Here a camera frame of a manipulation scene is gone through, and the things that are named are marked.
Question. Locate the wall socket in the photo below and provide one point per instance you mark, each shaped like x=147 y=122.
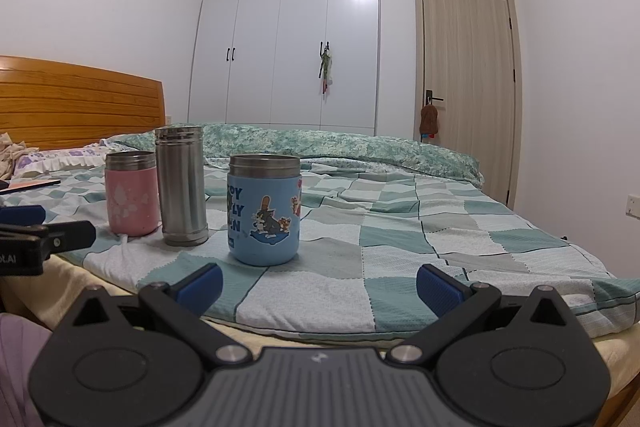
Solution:
x=634 y=206

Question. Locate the green floral quilt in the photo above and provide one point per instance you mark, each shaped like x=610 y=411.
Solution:
x=350 y=147

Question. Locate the purple clothing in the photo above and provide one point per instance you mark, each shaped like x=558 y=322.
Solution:
x=20 y=357

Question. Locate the purple floral pillow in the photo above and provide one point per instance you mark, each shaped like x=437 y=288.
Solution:
x=65 y=159

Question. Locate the wooden headboard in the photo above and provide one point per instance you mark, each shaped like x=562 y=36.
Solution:
x=75 y=107

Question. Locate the checked green bed blanket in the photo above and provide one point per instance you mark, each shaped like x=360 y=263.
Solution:
x=400 y=247

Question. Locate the brown hanging cloth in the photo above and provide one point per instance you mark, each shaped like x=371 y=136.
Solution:
x=429 y=121

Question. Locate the plain steel cup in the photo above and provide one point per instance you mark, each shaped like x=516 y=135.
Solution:
x=182 y=187

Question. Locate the white wardrobe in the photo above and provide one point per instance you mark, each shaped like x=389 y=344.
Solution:
x=280 y=47

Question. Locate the beige mattress sheet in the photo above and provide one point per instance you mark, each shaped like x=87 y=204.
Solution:
x=95 y=279

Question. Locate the light wooden door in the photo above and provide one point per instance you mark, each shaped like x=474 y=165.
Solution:
x=467 y=72

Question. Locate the beige crumpled cloth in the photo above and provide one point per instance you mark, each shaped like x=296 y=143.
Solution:
x=12 y=154

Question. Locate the blue cartoon cup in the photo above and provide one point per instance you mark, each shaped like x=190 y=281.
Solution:
x=265 y=217

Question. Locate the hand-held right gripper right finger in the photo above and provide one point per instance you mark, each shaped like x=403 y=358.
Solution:
x=440 y=289

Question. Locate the flat dark red book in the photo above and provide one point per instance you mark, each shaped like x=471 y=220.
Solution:
x=30 y=185

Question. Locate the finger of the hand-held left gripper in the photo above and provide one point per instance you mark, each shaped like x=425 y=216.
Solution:
x=72 y=237
x=22 y=214

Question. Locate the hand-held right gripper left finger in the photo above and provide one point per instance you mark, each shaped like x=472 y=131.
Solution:
x=202 y=289

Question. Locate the green hanging bundle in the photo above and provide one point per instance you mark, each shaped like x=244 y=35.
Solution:
x=326 y=69

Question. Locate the pink cup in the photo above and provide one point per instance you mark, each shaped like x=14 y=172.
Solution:
x=131 y=199

